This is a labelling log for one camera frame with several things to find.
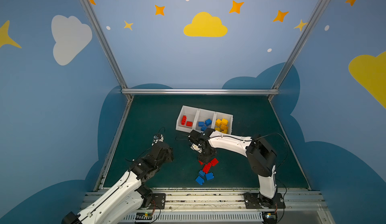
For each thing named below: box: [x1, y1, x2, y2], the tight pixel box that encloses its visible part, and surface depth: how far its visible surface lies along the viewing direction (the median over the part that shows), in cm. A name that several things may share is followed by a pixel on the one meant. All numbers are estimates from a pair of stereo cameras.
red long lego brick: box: [203, 162, 213, 174], surface depth 86 cm
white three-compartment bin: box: [175, 105, 234, 135], surface depth 106 cm
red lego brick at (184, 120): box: [180, 115, 187, 126], surface depth 106 cm
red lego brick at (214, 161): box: [210, 157, 220, 167], surface depth 88 cm
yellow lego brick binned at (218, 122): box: [215, 118, 223, 127], surface depth 103 cm
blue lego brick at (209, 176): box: [205, 172, 215, 181], surface depth 84 cm
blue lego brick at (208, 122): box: [204, 118, 213, 127], surface depth 106 cm
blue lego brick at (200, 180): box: [195, 175, 205, 186], surface depth 82 cm
